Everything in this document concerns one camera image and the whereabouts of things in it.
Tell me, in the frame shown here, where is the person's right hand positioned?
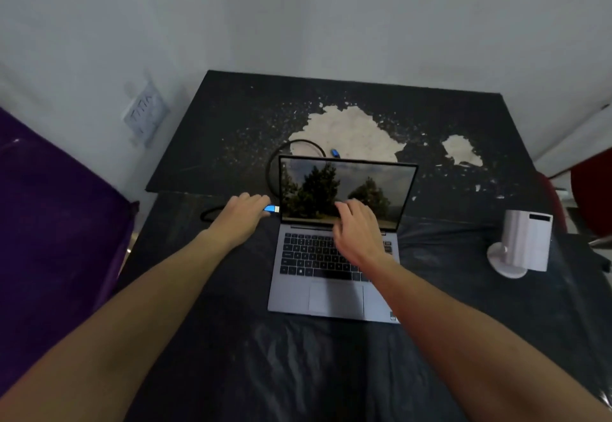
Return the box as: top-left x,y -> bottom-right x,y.
332,198 -> 396,270

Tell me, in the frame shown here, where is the person's left hand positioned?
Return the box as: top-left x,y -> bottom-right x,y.
205,192 -> 272,251

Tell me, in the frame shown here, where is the black cable with blue connectors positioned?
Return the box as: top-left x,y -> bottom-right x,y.
200,139 -> 341,223

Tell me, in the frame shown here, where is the grey laptop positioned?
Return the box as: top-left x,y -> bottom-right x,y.
266,154 -> 420,325

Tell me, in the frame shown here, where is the white mini projector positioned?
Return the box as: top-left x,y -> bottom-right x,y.
486,209 -> 555,280

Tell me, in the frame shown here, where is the person's right forearm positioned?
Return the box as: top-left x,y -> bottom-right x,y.
367,255 -> 612,422

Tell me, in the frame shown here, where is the person's left forearm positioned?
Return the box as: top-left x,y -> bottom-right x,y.
0,229 -> 240,422

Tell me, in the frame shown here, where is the purple fabric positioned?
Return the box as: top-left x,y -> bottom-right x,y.
0,106 -> 140,397

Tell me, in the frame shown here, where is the paper note on wall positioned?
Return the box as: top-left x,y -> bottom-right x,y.
122,82 -> 171,146

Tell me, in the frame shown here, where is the red chair with metal frame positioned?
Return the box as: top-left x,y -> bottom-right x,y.
539,146 -> 612,249

